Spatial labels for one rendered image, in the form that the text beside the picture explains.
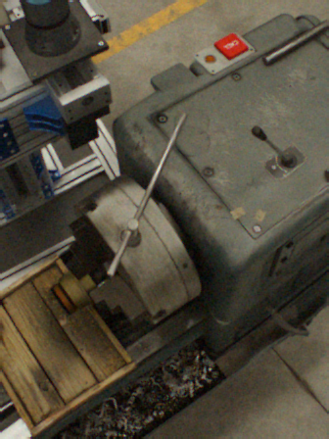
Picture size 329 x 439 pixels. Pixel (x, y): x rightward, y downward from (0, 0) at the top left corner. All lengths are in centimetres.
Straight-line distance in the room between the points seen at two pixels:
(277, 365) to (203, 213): 129
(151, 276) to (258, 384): 125
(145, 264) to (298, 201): 33
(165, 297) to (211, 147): 32
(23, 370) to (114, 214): 51
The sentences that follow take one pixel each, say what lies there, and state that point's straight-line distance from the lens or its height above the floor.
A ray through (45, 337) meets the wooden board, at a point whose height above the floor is 88.
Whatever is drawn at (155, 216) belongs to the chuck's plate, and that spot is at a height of 124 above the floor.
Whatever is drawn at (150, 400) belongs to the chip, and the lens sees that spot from 178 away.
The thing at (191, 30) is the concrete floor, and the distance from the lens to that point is 322.
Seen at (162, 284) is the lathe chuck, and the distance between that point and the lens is 125.
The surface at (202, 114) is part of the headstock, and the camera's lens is 134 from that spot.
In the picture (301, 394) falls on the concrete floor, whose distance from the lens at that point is 242.
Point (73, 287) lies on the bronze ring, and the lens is 133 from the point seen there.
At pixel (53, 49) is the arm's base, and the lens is 159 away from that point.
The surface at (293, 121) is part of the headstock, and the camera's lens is 135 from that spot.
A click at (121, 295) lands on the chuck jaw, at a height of 110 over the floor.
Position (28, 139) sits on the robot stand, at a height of 87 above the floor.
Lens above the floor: 235
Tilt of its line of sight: 64 degrees down
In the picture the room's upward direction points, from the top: 4 degrees counter-clockwise
